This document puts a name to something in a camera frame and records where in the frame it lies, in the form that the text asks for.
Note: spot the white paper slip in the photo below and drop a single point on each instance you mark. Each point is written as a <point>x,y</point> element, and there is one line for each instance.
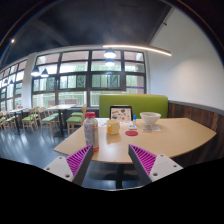
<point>151,128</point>

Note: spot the small blue-capped bottle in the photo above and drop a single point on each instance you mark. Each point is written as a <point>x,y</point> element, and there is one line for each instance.
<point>134,120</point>

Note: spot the group of green-seated wooden chairs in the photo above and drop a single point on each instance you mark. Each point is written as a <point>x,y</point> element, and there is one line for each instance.
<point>48,119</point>

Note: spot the yellow cup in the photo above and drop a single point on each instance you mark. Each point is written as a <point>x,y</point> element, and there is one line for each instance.
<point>113,127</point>

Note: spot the sticker-covered black tablet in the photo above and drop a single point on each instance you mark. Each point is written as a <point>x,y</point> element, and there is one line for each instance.
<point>121,114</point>

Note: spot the white bowl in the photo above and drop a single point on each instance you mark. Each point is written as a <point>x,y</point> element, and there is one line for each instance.
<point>150,118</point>

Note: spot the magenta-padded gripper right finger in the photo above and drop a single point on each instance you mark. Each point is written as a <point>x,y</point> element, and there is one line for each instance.
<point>143,159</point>

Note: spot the curved linear ceiling light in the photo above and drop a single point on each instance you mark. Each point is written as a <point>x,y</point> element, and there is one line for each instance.
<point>140,47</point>

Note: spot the large wooden dining table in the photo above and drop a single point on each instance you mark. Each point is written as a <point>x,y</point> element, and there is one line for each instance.
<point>61,107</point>

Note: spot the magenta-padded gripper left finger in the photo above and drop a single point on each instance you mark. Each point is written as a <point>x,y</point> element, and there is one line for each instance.
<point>79,160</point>

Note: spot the green upholstered bench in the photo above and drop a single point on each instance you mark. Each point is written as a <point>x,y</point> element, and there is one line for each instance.
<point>146,105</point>

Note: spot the small wooden dining table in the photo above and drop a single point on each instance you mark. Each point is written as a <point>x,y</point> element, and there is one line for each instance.
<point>16,110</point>

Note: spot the clear red-capped drink bottle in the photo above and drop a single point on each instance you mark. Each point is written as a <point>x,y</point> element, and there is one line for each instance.
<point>91,133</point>

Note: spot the group of pendant lamps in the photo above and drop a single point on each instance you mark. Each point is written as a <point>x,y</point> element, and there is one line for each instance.
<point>110,53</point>

